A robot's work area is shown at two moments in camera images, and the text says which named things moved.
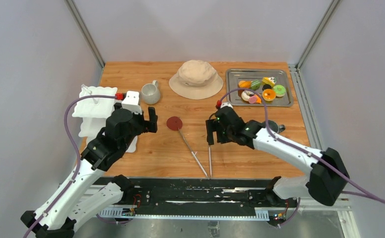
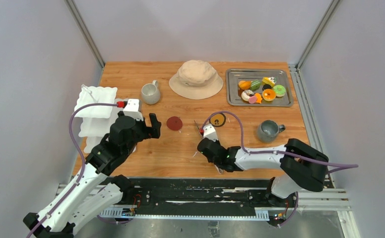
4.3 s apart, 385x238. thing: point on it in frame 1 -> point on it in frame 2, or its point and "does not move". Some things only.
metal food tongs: (209, 159) -> (219, 169)
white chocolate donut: (245, 95) does not move
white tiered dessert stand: (95, 111) does not move
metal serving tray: (233, 76) does not move
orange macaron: (244, 84) does not move
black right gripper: (213, 125) -> (217, 142)
